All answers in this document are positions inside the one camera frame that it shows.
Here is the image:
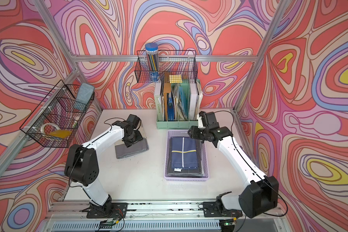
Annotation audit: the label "yellow card in basket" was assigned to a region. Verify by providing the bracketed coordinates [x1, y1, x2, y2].
[48, 130, 72, 139]

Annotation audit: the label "books and folders in organizer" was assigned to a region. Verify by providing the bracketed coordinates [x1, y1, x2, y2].
[156, 81, 203, 122]

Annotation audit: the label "black wire basket on left wall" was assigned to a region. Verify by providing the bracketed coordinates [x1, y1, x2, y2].
[20, 80, 95, 148]

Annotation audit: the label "lilac perforated plastic basket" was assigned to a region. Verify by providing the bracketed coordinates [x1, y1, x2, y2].
[164, 130, 209, 181]

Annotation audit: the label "grey checked pillowcase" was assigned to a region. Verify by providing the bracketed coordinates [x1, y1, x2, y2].
[166, 138, 203, 178]

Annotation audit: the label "yellow sticky note pad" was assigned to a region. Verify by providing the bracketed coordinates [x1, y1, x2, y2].
[169, 74, 183, 84]

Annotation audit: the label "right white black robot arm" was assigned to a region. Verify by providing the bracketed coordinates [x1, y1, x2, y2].
[188, 111, 279, 218]

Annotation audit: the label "black wire basket on back wall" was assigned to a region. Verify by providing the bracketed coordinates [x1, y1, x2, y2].
[134, 49, 198, 83]

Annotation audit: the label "mint green file organizer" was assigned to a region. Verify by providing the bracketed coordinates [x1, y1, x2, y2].
[156, 79, 202, 130]

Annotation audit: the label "clear tape roll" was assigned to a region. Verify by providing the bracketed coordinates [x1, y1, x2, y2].
[40, 123, 60, 136]

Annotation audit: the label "navy cloth yellow stripe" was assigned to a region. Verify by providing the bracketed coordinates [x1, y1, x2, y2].
[170, 137, 199, 170]

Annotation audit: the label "grey blue sponge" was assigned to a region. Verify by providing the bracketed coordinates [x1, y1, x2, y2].
[76, 83, 95, 104]

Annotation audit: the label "black wire basket on wall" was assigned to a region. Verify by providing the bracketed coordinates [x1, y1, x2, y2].
[134, 49, 198, 83]
[20, 80, 95, 148]

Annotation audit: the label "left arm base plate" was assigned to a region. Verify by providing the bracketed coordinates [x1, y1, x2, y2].
[81, 202, 128, 218]

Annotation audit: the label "beige grey striped cloth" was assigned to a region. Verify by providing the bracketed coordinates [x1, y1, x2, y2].
[115, 122, 149, 159]

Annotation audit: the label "blue pencil tube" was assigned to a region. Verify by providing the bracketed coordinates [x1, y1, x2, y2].
[145, 43, 160, 82]

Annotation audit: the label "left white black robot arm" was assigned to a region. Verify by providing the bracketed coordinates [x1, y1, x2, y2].
[64, 114, 148, 207]

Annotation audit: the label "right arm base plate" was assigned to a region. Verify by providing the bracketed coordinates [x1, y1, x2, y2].
[198, 191, 243, 218]

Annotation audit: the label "aluminium front rail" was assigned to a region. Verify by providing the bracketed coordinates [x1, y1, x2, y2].
[37, 199, 292, 232]

